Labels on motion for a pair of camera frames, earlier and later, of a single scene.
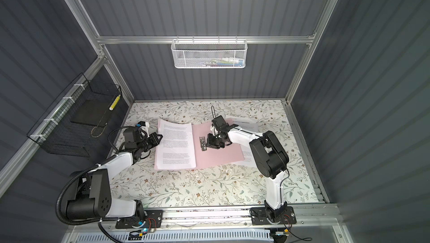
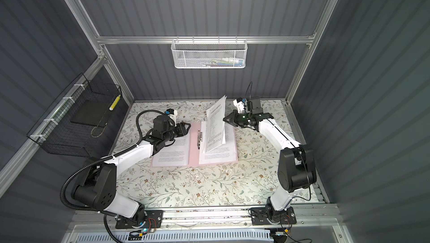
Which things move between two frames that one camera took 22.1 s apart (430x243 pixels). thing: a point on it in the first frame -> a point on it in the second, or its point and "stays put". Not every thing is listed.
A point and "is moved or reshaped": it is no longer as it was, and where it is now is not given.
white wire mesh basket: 209,54 stays put
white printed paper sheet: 175,146 is moved or reshaped
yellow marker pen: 114,103 stays put
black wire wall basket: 74,123 stays put
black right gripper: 211,143 -> 234,121
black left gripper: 154,141 -> 181,129
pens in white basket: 226,61 stays put
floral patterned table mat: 241,182 stays put
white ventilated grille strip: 177,237 stays put
